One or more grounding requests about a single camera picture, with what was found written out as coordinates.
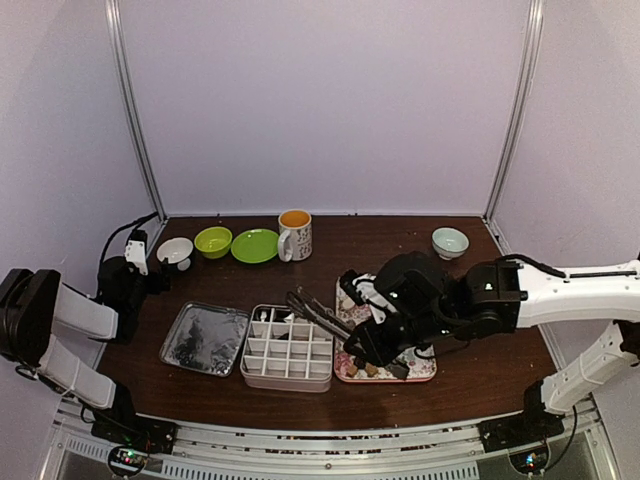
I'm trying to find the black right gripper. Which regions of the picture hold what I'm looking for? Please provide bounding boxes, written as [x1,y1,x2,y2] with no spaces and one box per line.
[344,309,459,369]

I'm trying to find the pink bunny tin lid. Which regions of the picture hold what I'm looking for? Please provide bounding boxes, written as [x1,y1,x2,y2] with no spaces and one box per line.
[159,301,250,378]

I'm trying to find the metal tongs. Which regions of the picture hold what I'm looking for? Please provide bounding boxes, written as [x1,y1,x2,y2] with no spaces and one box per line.
[285,284,409,380]

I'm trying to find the pink tin box with dividers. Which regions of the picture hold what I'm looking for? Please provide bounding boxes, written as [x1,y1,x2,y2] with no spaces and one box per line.
[239,304,334,394]

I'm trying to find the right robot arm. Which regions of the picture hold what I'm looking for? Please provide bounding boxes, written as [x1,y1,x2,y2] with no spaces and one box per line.
[340,252,639,442]

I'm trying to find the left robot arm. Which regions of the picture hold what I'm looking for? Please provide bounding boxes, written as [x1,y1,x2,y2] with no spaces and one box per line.
[1,257,170,444]

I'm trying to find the white black bowl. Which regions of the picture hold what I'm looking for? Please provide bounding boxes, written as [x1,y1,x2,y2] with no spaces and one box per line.
[156,237,195,272]

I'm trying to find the pale blue ceramic bowl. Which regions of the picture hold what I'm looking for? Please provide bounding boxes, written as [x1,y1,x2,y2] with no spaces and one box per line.
[431,227,470,261]

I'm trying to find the green bowl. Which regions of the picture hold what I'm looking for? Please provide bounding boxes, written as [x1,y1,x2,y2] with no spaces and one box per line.
[194,226,233,259]

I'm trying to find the floral pink tray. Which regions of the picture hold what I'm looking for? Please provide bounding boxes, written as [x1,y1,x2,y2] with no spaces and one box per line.
[334,281,437,384]

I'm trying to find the green plate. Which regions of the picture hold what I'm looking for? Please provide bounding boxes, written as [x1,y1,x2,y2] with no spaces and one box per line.
[231,229,279,264]

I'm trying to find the white mug with orange inside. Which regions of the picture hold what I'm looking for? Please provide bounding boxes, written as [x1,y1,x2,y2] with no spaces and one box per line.
[277,210,313,262]

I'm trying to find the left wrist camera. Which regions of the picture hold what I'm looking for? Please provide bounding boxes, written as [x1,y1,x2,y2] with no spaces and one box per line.
[124,229,149,276]

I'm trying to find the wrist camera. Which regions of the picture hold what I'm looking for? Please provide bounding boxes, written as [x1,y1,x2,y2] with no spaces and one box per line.
[124,229,149,276]
[339,270,397,324]

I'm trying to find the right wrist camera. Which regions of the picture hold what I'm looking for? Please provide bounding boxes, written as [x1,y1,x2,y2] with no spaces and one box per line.
[339,270,397,324]

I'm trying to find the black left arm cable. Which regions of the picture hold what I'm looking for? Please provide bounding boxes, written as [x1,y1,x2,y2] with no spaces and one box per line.
[97,212,160,271]

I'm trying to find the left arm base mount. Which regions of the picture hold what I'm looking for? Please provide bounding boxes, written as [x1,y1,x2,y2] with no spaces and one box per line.
[90,383,177,479]

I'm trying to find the front aluminium rail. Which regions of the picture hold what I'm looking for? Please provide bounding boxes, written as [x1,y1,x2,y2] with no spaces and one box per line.
[39,410,621,479]

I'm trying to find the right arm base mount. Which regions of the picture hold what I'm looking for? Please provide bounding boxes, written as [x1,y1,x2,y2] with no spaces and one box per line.
[478,380,564,476]

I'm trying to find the left aluminium frame post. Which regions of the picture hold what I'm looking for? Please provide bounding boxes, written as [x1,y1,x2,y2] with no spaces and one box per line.
[105,0,168,222]

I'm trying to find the aluminium frame post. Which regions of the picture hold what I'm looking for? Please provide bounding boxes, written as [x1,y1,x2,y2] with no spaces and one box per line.
[484,0,545,223]
[105,0,168,222]

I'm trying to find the right aluminium frame post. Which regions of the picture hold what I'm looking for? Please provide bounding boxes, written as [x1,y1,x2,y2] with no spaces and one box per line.
[484,0,545,223]

